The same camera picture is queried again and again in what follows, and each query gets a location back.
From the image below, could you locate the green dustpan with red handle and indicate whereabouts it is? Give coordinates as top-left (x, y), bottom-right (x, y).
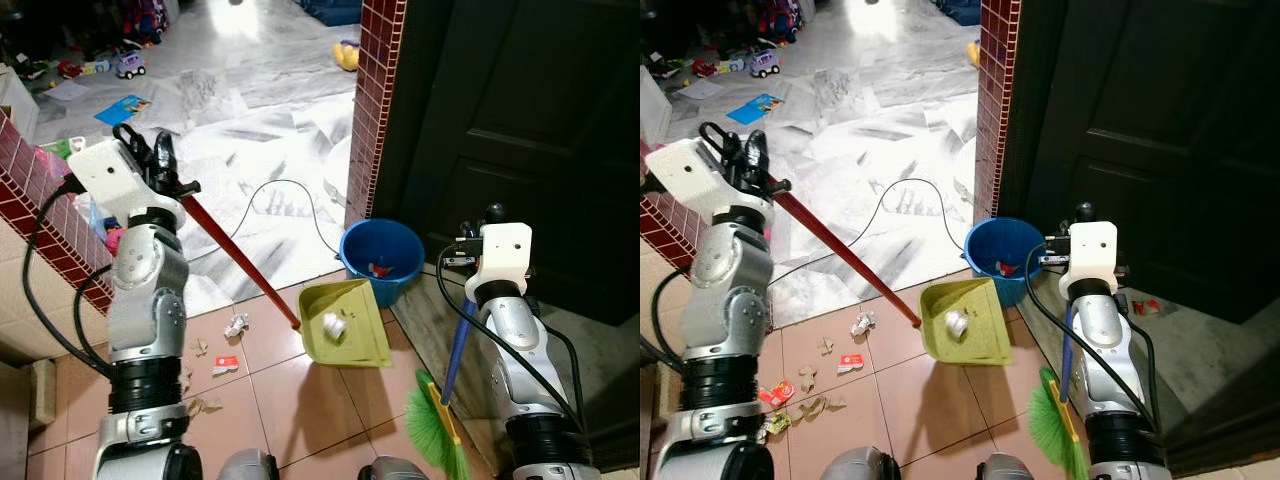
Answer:
top-left (770, 190), bottom-right (1013, 366)
top-left (180, 193), bottom-right (393, 369)

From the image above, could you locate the blue picture book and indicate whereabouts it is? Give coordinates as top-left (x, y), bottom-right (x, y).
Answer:
top-left (95, 95), bottom-right (153, 127)
top-left (727, 93), bottom-right (787, 126)

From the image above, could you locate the blue plastic bucket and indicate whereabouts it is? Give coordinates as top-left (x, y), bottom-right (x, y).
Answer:
top-left (965, 217), bottom-right (1047, 306)
top-left (340, 218), bottom-right (426, 306)

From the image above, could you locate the white storage box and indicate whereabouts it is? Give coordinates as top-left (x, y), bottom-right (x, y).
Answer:
top-left (640, 68), bottom-right (673, 143)

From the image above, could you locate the colourful toy pile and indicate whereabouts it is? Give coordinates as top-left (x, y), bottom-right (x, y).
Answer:
top-left (120, 0), bottom-right (171, 46)
top-left (755, 0), bottom-right (807, 44)

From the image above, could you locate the dark wooden door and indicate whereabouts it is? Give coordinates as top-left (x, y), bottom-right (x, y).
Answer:
top-left (1000, 0), bottom-right (1280, 299)
top-left (373, 0), bottom-right (641, 326)

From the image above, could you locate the grey robot right leg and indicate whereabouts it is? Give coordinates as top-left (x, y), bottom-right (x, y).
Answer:
top-left (358, 455), bottom-right (431, 480)
top-left (975, 452), bottom-right (1031, 480)

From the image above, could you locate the grey robot leg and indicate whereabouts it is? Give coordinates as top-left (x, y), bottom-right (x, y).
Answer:
top-left (975, 452), bottom-right (1031, 480)
top-left (820, 445), bottom-right (901, 480)
top-left (358, 455), bottom-right (431, 480)
top-left (215, 448), bottom-right (281, 480)

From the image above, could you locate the grey robot left leg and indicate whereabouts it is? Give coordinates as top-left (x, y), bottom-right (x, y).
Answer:
top-left (820, 445), bottom-right (901, 480)
top-left (215, 448), bottom-right (281, 480)

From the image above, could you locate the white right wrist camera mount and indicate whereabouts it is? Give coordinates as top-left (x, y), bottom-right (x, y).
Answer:
top-left (478, 223), bottom-right (533, 301)
top-left (1060, 222), bottom-right (1119, 299)

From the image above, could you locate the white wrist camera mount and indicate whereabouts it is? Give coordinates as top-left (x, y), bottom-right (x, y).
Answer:
top-left (645, 138), bottom-right (738, 221)
top-left (1060, 222), bottom-right (1119, 299)
top-left (478, 223), bottom-right (533, 301)
top-left (68, 140), bottom-right (153, 226)

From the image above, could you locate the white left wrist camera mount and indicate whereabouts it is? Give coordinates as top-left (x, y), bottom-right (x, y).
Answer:
top-left (68, 140), bottom-right (153, 226)
top-left (645, 138), bottom-right (738, 221)

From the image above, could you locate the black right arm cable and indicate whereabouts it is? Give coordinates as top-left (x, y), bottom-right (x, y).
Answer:
top-left (1022, 265), bottom-right (1163, 431)
top-left (436, 255), bottom-right (591, 431)

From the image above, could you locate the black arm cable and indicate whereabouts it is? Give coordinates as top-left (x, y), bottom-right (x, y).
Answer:
top-left (640, 265), bottom-right (703, 373)
top-left (436, 255), bottom-right (591, 431)
top-left (1022, 265), bottom-right (1163, 431)
top-left (22, 175), bottom-right (116, 381)

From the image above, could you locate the thin black floor cable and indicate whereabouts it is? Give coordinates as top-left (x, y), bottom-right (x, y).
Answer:
top-left (770, 177), bottom-right (969, 286)
top-left (185, 178), bottom-right (343, 266)

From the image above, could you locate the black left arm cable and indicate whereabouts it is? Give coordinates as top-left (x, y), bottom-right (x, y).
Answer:
top-left (640, 265), bottom-right (703, 373)
top-left (22, 175), bottom-right (116, 381)

